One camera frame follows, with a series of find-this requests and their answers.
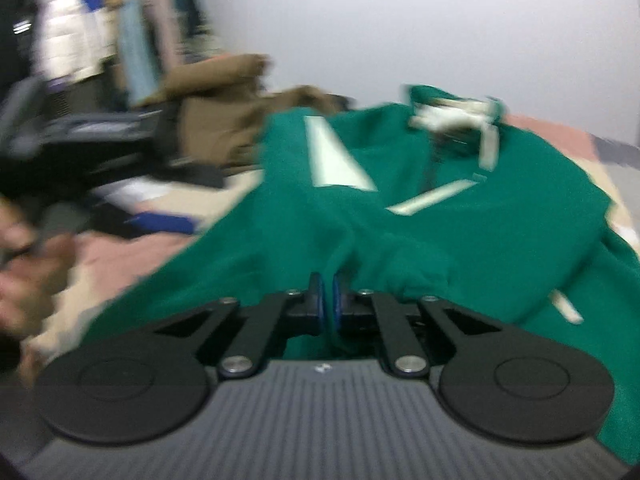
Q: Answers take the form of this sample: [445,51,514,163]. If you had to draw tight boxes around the white and blue cloth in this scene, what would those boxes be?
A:
[92,180,198,238]

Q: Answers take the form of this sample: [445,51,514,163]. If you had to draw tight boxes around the beige hanging pants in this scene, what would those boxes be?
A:
[145,0,186,68]

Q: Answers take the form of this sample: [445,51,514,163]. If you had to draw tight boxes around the green sweatshirt with white print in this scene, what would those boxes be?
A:
[82,85,640,466]

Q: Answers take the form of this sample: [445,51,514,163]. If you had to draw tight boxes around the person's left hand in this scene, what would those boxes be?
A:
[0,200,78,341]

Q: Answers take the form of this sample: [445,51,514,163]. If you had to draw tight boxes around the black hanging coat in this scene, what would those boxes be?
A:
[0,0,36,91]

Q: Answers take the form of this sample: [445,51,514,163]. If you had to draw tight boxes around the light blue hanging cloth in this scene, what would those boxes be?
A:
[117,0,163,103]

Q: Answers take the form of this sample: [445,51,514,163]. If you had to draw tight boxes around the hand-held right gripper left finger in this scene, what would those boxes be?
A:
[151,271,329,381]

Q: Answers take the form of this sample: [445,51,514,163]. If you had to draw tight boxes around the patchwork checked blanket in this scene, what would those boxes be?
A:
[20,112,640,376]

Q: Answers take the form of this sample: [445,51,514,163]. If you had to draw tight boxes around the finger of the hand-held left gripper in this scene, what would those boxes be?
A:
[150,152,227,190]

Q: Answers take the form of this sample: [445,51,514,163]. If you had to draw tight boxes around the brown jacket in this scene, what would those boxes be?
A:
[132,54,351,181]

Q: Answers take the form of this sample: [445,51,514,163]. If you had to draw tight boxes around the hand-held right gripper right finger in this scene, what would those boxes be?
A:
[331,273,504,380]

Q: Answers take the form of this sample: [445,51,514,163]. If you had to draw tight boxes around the dark hanging clothes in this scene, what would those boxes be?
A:
[180,0,221,56]

